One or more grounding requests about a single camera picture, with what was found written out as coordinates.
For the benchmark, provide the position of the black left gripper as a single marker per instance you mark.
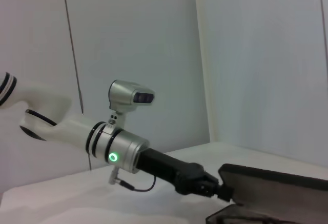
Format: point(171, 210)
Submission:
point(174, 172)

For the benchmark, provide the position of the black glasses case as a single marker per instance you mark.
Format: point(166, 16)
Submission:
point(269, 180)

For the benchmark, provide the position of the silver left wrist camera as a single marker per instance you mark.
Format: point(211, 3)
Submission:
point(128, 96)

